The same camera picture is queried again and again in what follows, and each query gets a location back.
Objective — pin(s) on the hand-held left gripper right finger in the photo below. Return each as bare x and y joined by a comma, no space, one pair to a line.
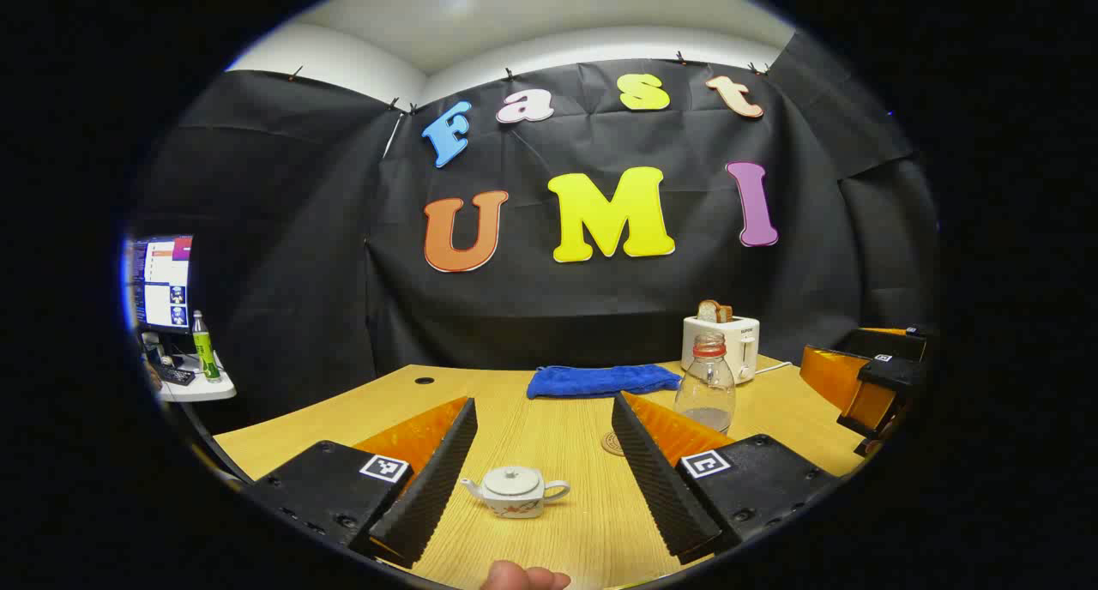
656,478

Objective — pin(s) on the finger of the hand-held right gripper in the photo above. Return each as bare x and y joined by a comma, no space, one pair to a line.
892,343
896,376

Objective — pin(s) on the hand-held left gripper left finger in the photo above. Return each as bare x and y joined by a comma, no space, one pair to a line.
433,487

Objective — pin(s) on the white floral teacup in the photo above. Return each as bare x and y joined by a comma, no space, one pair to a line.
515,502

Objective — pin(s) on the clear plastic water bottle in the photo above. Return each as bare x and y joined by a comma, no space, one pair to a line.
705,393

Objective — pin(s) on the green drink bottle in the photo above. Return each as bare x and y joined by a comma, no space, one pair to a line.
206,354

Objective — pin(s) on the blue towel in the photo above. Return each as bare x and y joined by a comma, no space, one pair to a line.
600,380

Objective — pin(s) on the white toaster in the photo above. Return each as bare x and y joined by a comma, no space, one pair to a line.
742,337

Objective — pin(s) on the bread slice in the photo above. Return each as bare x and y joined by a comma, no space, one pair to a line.
712,311

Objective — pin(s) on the black backdrop cloth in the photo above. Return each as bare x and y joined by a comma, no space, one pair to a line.
532,316

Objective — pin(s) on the white side table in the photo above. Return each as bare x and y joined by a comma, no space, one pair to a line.
206,390

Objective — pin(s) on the black keyboard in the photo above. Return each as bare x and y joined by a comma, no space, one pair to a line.
176,374

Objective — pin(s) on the computer monitor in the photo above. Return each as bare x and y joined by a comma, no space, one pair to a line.
163,281

